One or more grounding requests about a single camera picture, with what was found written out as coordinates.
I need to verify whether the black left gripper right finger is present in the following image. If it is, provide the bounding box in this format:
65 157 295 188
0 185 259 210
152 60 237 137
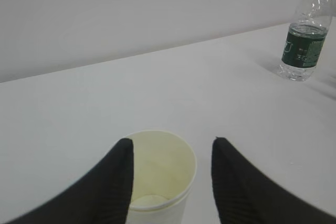
211 137 335 223

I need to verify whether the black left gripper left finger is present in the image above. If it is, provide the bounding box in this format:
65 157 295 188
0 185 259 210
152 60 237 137
10 138 134 223

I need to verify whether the white paper cup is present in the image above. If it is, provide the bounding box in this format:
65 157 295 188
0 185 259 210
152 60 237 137
126 130 197 224

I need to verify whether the clear green-label water bottle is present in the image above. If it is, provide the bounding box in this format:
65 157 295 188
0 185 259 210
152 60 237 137
277 0 332 81

